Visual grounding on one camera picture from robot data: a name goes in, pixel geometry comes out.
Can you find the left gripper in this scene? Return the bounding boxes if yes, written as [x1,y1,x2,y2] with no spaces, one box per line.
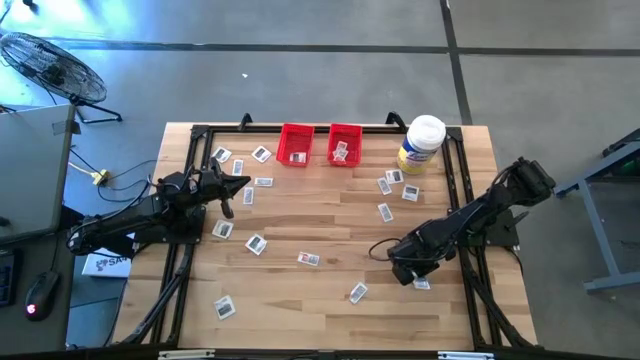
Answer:
[196,158,253,221]

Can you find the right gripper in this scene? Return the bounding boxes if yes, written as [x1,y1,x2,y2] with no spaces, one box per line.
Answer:
[389,234,452,287]

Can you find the red plastic basket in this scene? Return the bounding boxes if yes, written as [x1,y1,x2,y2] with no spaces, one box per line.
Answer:
[275,122,317,169]
[326,123,364,168]

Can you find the Lysol wipes canister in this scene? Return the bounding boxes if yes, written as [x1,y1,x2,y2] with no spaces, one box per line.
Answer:
[396,114,448,176]

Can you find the white cardboard box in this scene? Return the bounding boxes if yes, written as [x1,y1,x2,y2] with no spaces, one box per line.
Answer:
[81,244,136,279]

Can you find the black diagonal bar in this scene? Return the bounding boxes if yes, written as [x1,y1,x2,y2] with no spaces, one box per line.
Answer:
[58,203,89,236]

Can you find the light grey desk top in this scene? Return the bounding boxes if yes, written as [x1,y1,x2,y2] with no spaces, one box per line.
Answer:
[0,103,77,246]

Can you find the black floor fan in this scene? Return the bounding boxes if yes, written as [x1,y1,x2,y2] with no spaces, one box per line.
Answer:
[0,31,124,125]

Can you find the black computer mouse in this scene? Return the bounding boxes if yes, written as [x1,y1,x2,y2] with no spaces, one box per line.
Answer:
[23,269,61,322]

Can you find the black keyboard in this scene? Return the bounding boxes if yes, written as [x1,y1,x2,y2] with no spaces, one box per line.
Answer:
[0,248,21,307]

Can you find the dark grey desk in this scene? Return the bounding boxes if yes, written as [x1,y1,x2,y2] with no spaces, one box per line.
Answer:
[0,230,79,354]

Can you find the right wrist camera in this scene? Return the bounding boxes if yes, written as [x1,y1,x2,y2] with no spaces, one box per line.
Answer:
[399,239,426,264]

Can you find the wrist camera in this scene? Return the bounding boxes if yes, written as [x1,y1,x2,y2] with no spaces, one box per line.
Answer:
[399,239,426,264]
[192,168,221,194]

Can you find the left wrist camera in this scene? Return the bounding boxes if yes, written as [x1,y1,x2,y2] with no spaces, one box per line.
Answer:
[192,168,221,194]

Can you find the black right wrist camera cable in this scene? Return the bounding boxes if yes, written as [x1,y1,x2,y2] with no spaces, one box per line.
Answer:
[368,237,401,263]

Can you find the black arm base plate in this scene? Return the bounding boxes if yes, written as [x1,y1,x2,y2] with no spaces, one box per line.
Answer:
[132,203,207,246]
[447,207,521,248]

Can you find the black floor cable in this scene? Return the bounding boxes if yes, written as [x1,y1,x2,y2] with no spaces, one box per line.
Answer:
[97,158,160,204]

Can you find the silver edge bracket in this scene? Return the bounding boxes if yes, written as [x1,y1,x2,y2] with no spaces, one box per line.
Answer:
[158,349,216,360]
[438,351,496,360]

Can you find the grey metal table frame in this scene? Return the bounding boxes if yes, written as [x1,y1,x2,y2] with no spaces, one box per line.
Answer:
[551,127,640,294]

